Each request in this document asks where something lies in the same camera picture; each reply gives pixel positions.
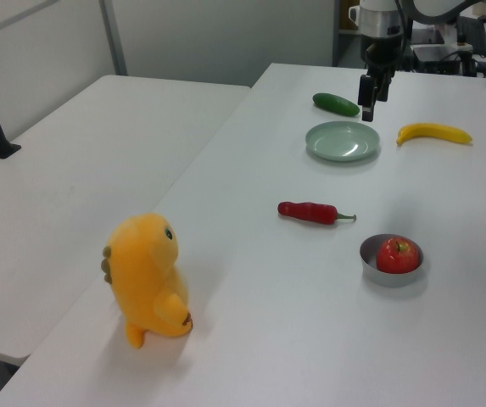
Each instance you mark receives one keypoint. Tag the red toy apple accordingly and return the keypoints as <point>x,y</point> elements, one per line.
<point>396,256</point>

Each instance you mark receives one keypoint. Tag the round metal bowl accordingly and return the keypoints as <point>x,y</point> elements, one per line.
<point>370,272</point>

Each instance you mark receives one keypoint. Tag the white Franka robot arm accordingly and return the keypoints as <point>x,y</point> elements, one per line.
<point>378,21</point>

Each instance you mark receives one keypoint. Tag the yellow toy banana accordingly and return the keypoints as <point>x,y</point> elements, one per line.
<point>433,130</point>

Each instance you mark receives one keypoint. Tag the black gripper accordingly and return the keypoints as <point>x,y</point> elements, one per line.
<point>380,53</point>

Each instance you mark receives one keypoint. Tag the green toy cucumber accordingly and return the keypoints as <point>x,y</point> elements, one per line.
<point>336,104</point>

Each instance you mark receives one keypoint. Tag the pale green plastic plate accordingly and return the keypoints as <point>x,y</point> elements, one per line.
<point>342,142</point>

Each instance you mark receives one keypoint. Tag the yellow plush toy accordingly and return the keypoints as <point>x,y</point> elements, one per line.
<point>145,275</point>

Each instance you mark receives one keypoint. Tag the red toy chili pepper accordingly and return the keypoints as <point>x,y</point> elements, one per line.
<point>310,212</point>

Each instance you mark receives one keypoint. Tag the black desk equipment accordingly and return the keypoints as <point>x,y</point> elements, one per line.
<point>442,59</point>

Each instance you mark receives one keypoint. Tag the white mug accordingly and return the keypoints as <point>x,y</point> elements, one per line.
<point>354,17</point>

